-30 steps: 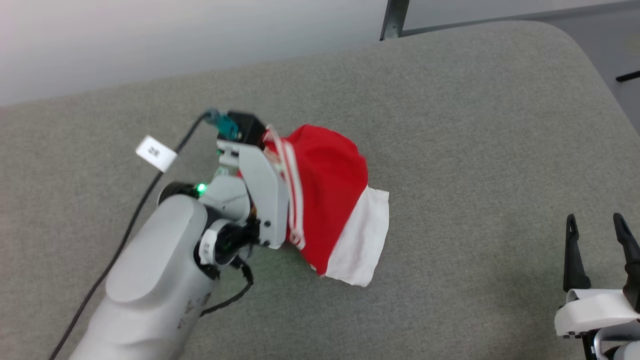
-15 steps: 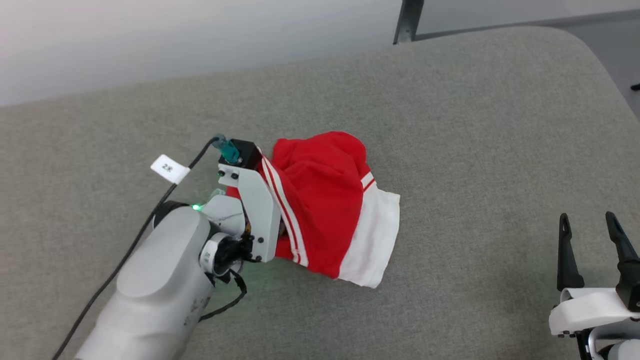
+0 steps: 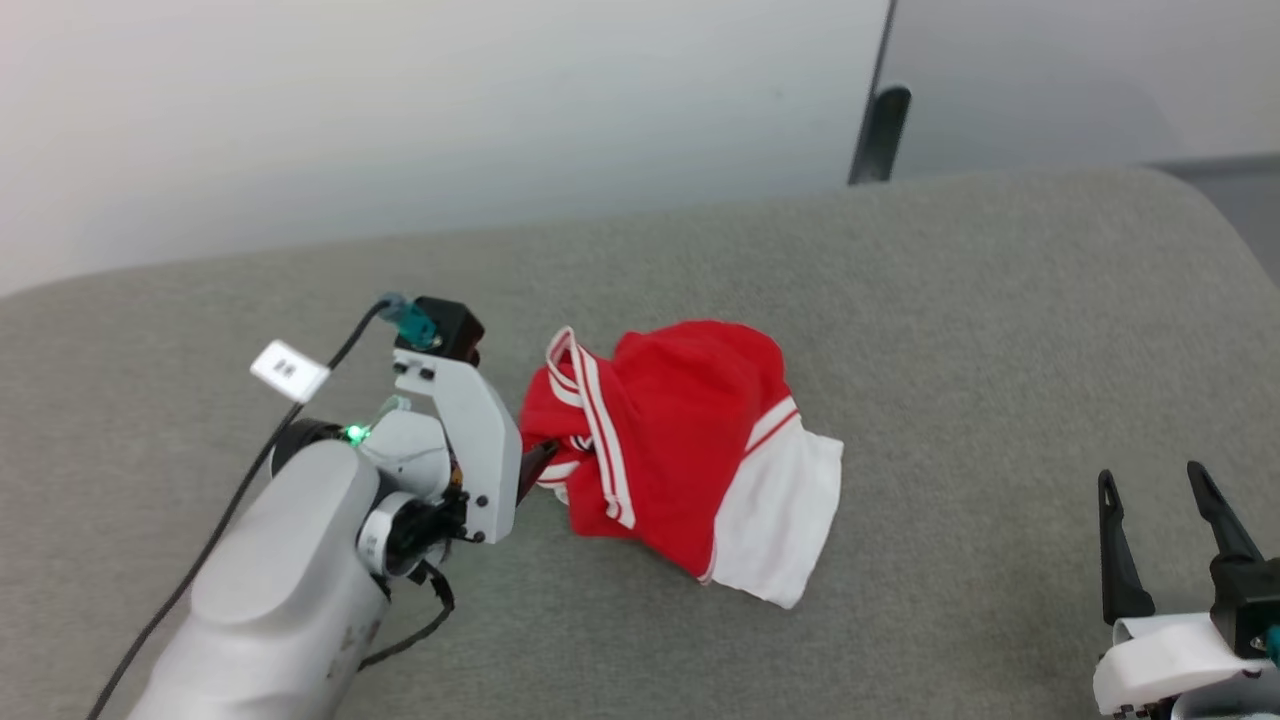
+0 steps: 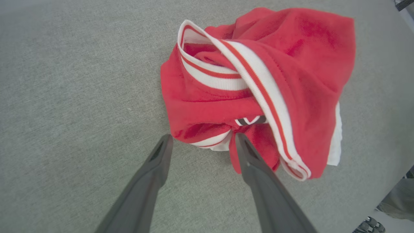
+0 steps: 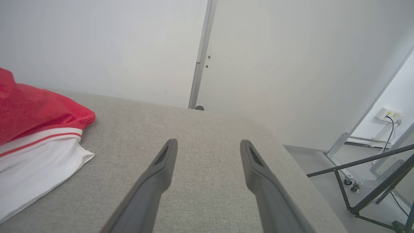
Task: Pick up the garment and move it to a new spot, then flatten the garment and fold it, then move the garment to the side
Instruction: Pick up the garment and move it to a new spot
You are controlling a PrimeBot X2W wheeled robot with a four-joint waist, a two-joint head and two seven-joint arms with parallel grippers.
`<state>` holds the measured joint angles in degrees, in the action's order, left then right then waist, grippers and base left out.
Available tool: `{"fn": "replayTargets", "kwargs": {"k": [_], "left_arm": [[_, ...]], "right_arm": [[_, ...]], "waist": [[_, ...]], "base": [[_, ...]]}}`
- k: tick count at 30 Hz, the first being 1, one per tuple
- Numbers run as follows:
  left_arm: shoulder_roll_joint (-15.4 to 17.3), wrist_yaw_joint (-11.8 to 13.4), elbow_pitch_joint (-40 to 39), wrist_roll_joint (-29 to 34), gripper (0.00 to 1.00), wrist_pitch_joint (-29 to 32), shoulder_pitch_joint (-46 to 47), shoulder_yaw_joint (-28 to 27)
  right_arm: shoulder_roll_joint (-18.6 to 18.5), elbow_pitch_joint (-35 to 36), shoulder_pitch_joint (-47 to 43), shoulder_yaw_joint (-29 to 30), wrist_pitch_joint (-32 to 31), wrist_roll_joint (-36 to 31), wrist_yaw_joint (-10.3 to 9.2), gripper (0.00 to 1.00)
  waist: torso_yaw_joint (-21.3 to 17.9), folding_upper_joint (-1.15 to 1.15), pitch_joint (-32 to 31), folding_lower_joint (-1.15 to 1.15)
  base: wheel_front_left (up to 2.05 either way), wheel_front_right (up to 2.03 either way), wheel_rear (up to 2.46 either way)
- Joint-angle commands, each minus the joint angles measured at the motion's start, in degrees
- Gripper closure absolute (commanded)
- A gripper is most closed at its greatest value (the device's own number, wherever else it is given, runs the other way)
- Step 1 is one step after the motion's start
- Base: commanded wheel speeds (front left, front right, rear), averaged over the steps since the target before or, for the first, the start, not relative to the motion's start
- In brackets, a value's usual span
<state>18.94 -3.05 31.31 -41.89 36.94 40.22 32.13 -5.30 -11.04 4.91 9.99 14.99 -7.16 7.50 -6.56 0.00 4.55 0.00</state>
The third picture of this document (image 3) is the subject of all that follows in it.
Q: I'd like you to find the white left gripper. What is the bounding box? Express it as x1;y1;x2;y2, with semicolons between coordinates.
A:
393;348;562;546

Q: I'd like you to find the grey fabric sofa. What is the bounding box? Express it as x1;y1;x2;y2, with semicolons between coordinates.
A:
0;167;1280;720

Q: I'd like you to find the teal left camera cable plug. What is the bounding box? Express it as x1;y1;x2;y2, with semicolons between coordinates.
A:
378;292;440;350

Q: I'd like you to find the red and white jersey shirt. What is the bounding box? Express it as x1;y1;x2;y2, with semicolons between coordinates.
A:
519;320;844;610

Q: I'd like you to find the black left camera cable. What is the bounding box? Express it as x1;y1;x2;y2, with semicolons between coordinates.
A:
88;303;393;720

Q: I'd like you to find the black partition frame post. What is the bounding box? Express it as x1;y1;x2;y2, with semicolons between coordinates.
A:
847;0;914;187

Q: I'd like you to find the white cable label tag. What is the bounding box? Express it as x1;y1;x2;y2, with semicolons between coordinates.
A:
249;340;332;404

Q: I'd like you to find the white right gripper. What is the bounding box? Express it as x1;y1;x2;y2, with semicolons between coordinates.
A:
1092;460;1280;720

